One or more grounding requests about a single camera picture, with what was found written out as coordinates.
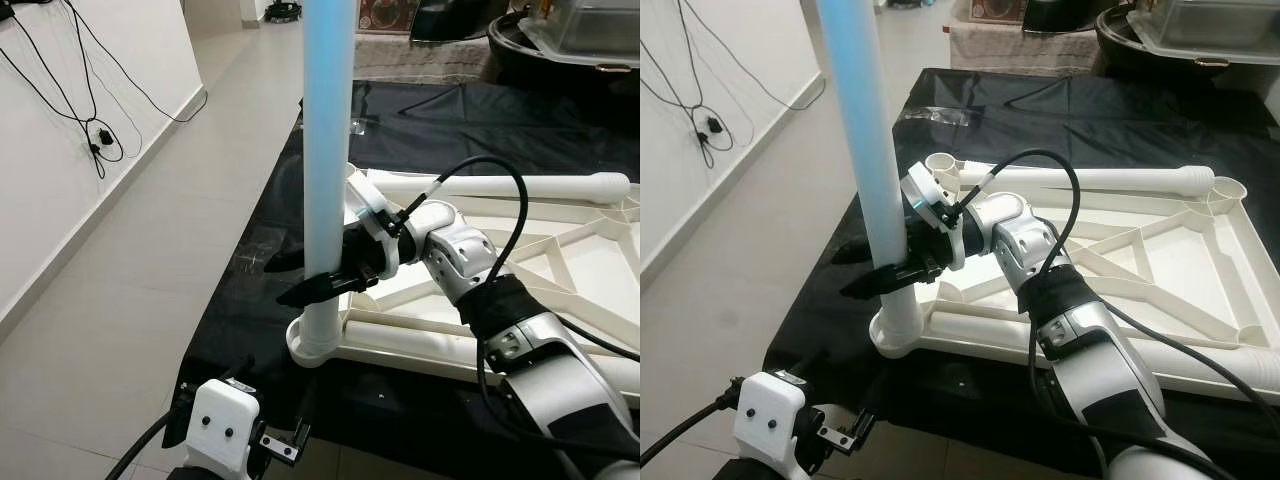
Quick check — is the clear plastic storage container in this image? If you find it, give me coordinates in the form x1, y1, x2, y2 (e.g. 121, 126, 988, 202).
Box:
1128, 0, 1280, 63
518, 0, 640, 69

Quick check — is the clear tape cross patch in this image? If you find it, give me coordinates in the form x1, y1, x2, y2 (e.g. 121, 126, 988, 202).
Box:
235, 245, 286, 276

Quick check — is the black round wok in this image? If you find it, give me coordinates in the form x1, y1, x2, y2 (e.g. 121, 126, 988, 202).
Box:
1095, 8, 1280, 76
488, 15, 640, 96

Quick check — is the beige cloth covered bench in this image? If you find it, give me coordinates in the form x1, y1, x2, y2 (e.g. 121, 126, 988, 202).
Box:
948, 20, 1111, 79
352, 30, 501, 86

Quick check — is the black cable with adapter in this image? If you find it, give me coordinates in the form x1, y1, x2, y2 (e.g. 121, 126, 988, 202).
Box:
640, 0, 736, 169
0, 0, 126, 181

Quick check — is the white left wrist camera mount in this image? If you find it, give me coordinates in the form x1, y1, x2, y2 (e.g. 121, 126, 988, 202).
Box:
188, 378, 263, 473
733, 370, 811, 473

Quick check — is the black table cloth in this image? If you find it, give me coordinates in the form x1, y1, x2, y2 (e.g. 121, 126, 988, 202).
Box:
762, 65, 1280, 480
178, 78, 640, 480

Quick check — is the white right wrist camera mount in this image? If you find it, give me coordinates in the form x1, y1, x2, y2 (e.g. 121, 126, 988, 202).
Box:
343, 165, 406, 271
900, 160, 966, 271

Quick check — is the long thin wall cable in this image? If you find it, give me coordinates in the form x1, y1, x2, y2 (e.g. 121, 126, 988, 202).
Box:
678, 0, 829, 113
58, 0, 209, 125

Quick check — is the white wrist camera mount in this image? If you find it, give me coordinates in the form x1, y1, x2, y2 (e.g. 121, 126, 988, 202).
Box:
343, 165, 406, 271
188, 378, 263, 473
900, 160, 966, 271
733, 370, 811, 473

